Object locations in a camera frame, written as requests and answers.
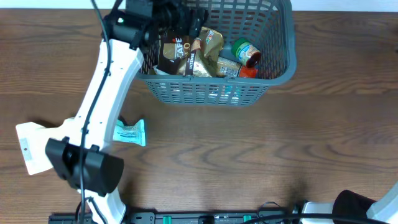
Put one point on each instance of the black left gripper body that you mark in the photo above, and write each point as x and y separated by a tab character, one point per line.
193	18

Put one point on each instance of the gold brown coffee bag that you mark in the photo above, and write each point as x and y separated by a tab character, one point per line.
183	55

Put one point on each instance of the orange pasta packet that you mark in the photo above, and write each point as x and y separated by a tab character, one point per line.
230	68

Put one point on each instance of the green lid jar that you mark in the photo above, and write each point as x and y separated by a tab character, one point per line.
246	53

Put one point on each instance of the teal tissue pack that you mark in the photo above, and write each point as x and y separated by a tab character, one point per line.
130	134

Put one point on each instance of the cream paper pouch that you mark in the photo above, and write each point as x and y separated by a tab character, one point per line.
33	139

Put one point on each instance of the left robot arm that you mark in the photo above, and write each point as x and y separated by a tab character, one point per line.
81	156

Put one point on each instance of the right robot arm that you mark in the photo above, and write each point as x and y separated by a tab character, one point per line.
351	204

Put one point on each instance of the grey plastic basket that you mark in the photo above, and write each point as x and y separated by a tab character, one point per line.
267	24

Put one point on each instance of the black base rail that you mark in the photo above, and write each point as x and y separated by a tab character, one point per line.
183	218

